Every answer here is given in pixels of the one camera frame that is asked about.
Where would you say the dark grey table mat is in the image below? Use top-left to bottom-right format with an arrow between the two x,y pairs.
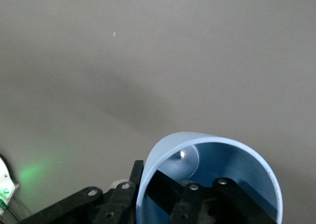
0,0 -> 316,224

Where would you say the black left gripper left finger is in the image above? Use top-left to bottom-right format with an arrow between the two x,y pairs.
18,159 -> 145,224

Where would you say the light blue plastic cup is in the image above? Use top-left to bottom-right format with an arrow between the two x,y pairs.
135,131 -> 283,224

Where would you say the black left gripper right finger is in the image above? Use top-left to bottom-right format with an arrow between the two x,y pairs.
148,169 -> 277,224

